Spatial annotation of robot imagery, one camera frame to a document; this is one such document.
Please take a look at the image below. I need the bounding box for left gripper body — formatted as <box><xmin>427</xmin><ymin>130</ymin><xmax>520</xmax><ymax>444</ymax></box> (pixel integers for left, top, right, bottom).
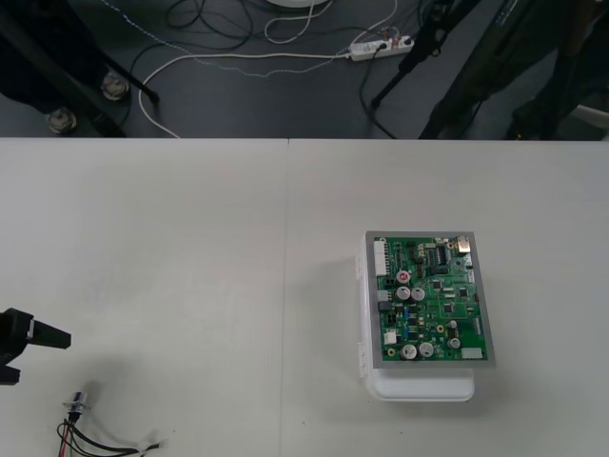
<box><xmin>0</xmin><ymin>308</ymin><xmax>33</xmax><ymax>368</ymax></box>

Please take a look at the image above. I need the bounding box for red black green cable bundle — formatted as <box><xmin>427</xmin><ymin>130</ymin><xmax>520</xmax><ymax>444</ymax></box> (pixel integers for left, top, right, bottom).
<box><xmin>55</xmin><ymin>389</ymin><xmax>168</xmax><ymax>457</ymax></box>

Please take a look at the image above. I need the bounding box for milky plastic box with lid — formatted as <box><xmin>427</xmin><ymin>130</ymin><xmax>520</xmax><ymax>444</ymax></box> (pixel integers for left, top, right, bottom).
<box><xmin>353</xmin><ymin>232</ymin><xmax>477</xmax><ymax>404</ymax></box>

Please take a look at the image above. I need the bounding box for white round stand base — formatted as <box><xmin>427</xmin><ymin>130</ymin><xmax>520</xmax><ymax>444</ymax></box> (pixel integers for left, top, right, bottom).
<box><xmin>265</xmin><ymin>0</ymin><xmax>335</xmax><ymax>10</ymax></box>

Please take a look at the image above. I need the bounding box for white power strip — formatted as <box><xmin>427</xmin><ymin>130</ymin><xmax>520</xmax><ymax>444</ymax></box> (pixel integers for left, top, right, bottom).
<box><xmin>348</xmin><ymin>33</ymin><xmax>417</xmax><ymax>63</ymax></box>

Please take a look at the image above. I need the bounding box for blue white braided cable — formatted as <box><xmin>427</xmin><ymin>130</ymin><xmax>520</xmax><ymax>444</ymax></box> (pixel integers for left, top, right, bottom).
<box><xmin>97</xmin><ymin>0</ymin><xmax>351</xmax><ymax>80</ymax></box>

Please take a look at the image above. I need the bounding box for black floor cable tangle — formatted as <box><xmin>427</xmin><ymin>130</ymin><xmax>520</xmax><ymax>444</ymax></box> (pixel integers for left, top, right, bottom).
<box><xmin>131</xmin><ymin>0</ymin><xmax>268</xmax><ymax>51</ymax></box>

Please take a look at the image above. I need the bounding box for green circuit board grey frame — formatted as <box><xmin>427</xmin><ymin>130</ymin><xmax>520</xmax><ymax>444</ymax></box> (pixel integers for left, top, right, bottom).
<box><xmin>364</xmin><ymin>230</ymin><xmax>499</xmax><ymax>372</ymax></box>

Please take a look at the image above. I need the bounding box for thin white floor cable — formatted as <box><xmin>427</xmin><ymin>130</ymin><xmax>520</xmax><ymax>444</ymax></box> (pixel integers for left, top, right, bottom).
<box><xmin>264</xmin><ymin>0</ymin><xmax>399</xmax><ymax>47</ymax></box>

